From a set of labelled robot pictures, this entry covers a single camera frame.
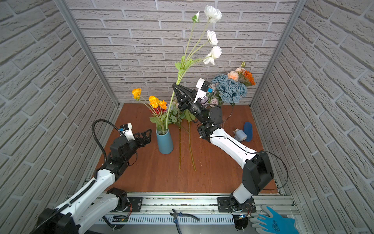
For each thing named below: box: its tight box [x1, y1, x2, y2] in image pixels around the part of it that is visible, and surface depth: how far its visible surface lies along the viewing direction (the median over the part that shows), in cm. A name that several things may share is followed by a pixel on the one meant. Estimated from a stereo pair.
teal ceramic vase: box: [155, 128, 174, 155], surface depth 83 cm
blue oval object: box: [243, 121, 253, 142], surface depth 106 cm
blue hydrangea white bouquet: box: [184, 108, 197, 172], surface depth 101 cm
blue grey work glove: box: [249, 204, 300, 234], surface depth 70 cm
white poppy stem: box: [166, 4, 223, 131], surface depth 49 cm
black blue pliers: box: [169, 208, 201, 234], surface depth 71 cm
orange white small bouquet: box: [131, 88, 169, 133], surface depth 74 cm
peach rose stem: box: [227, 61, 246, 83], surface depth 87 cm
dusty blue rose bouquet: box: [211, 74, 248, 104], surface depth 81 cm
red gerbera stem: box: [149, 106, 168, 133], surface depth 74 cm
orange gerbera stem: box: [242, 70, 256, 87], surface depth 81 cm
